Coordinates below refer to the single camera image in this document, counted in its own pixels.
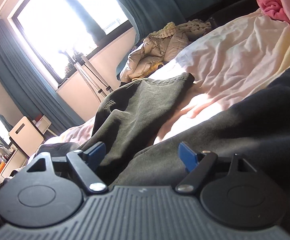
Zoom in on dark green t-shirt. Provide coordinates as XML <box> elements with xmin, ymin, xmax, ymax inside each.
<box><xmin>78</xmin><ymin>63</ymin><xmax>290</xmax><ymax>238</ymax></box>

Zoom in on black ribbed pants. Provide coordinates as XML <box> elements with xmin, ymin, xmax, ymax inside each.
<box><xmin>35</xmin><ymin>142</ymin><xmax>79</xmax><ymax>157</ymax></box>

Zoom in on white chair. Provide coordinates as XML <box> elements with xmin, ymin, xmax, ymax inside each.
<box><xmin>9</xmin><ymin>116</ymin><xmax>44</xmax><ymax>157</ymax></box>

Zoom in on silver tripod stand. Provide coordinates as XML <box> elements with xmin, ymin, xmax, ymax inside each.
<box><xmin>59</xmin><ymin>51</ymin><xmax>114</xmax><ymax>103</ymax></box>

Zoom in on left teal curtain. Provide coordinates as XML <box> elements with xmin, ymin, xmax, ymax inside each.
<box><xmin>0</xmin><ymin>19</ymin><xmax>84</xmax><ymax>134</ymax></box>

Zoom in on pale pink bed sheet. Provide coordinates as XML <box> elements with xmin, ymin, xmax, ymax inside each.
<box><xmin>43</xmin><ymin>7</ymin><xmax>290</xmax><ymax>145</ymax></box>

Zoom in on beige puffer jacket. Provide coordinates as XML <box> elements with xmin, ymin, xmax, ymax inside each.
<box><xmin>120</xmin><ymin>19</ymin><xmax>212</xmax><ymax>83</ymax></box>

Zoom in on dark framed window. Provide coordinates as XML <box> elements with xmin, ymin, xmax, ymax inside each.
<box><xmin>11</xmin><ymin>0</ymin><xmax>132</xmax><ymax>85</ymax></box>

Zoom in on black armchair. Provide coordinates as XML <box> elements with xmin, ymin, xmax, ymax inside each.
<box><xmin>186</xmin><ymin>0</ymin><xmax>259</xmax><ymax>29</ymax></box>

